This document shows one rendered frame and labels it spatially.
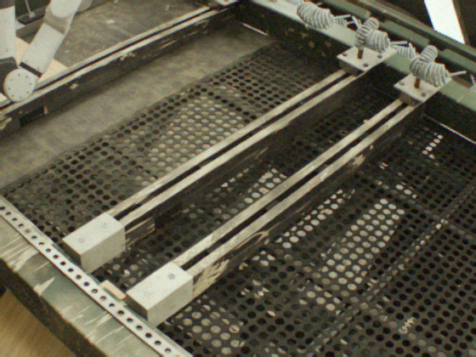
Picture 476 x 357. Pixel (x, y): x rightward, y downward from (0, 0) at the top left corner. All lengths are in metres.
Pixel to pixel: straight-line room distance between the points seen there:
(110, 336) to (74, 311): 0.09
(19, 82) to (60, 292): 0.50
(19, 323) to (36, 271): 0.32
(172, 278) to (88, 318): 0.19
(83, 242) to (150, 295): 0.20
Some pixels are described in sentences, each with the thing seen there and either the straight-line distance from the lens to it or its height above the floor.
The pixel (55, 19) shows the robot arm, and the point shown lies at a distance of 1.70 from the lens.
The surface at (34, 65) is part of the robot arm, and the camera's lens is 1.71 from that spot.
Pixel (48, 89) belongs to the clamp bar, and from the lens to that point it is 1.99.
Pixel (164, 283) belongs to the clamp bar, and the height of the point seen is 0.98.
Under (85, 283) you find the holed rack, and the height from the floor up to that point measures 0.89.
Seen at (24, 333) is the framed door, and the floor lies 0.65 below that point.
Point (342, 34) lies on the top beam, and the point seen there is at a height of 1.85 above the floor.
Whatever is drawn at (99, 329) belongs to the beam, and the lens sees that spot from 1.39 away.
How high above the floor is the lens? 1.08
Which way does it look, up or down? 5 degrees up
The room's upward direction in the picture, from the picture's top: 35 degrees clockwise
